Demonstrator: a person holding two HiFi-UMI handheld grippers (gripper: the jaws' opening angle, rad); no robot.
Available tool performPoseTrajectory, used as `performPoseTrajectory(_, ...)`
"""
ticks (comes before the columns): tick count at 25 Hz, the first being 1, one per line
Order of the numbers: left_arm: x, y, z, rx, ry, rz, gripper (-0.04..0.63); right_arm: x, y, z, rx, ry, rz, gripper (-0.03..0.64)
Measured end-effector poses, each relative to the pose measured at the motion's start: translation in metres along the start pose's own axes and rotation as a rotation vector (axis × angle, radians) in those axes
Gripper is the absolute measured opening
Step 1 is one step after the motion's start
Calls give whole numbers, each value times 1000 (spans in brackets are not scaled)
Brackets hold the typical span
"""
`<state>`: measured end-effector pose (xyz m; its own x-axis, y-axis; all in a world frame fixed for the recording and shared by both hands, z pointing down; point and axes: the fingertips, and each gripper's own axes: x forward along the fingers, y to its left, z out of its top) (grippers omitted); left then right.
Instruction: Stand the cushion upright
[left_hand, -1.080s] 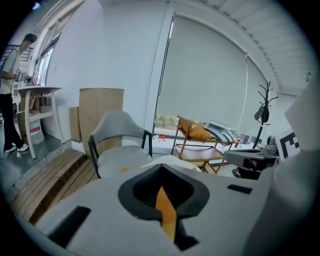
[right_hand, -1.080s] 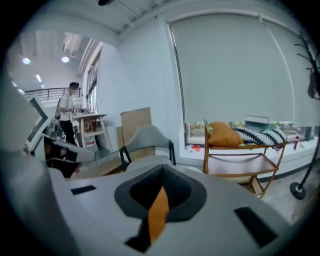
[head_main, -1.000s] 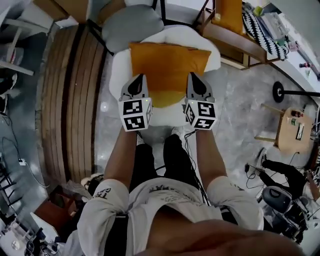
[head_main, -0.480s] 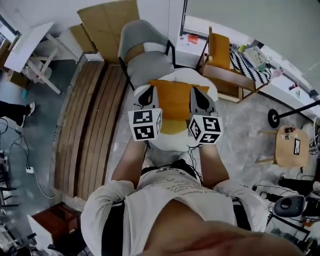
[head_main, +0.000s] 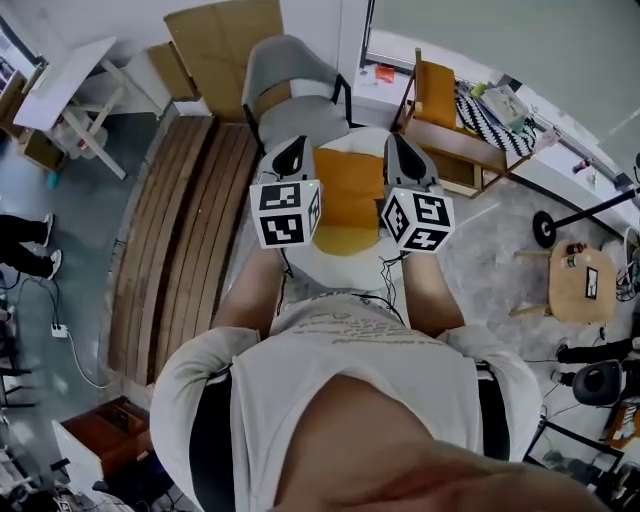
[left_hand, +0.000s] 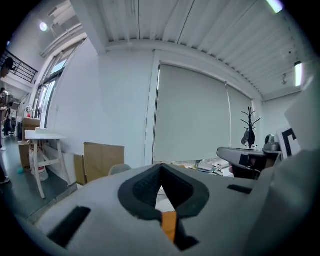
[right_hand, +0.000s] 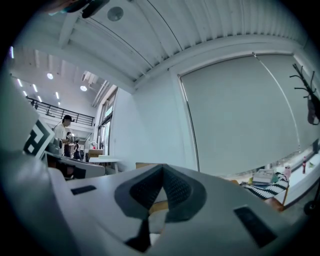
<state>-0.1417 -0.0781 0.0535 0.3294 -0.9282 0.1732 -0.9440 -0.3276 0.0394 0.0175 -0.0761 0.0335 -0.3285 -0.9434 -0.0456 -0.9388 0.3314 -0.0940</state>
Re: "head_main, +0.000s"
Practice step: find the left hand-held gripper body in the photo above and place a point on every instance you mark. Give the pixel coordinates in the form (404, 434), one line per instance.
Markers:
(282, 210)

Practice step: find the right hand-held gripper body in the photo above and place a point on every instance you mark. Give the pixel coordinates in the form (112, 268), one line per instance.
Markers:
(420, 220)

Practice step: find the yellow orange cushion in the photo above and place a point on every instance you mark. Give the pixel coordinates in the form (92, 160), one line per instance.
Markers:
(350, 190)

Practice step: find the person's right forearm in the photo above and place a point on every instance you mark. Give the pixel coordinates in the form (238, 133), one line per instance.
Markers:
(430, 295)

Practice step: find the person's left forearm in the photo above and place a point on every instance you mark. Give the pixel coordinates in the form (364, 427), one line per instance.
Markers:
(250, 290)

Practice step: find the black floor lamp stand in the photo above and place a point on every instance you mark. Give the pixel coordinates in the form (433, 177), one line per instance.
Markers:
(590, 212)

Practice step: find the wooden chair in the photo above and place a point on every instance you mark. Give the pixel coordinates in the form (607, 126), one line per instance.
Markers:
(450, 145)

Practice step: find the white round stool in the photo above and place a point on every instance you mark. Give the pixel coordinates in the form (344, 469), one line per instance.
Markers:
(350, 137)

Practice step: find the stack of wooden slats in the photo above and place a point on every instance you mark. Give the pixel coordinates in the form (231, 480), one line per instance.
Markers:
(175, 225)

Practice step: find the black white zigzag cloth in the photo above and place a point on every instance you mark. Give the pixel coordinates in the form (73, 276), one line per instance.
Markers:
(487, 127)

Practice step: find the orange chair back pad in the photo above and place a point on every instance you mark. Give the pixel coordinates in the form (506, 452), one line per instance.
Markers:
(436, 95)

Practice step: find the stack of papers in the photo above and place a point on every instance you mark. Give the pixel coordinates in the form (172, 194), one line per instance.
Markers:
(505, 102)

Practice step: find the grey armchair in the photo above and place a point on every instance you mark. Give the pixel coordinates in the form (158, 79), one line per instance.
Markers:
(295, 65)

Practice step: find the orange red packet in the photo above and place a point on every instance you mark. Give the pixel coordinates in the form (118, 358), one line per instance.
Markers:
(385, 74)

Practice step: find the small green bottle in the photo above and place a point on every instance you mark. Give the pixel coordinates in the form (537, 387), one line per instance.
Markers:
(570, 261)

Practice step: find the large cardboard sheet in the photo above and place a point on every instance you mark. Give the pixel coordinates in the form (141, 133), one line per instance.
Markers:
(225, 55)

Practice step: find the round wooden side table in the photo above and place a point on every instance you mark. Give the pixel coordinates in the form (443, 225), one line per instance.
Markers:
(570, 295)

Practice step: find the person's white t-shirt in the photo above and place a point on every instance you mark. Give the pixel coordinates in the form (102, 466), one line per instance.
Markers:
(310, 380)

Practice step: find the black white card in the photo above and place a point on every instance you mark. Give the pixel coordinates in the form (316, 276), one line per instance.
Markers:
(592, 283)

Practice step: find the black round stool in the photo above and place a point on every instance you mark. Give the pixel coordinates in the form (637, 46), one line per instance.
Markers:
(597, 382)

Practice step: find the brown cardboard boxes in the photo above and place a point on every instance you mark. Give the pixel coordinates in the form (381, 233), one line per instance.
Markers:
(37, 147)

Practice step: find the white power strip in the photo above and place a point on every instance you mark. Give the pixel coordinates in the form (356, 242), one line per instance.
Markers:
(59, 330)

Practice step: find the white trestle table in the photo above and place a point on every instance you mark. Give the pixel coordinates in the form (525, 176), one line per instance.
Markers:
(65, 75)

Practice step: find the red brown drawer box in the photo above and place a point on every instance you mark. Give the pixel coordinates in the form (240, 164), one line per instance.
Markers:
(110, 430)

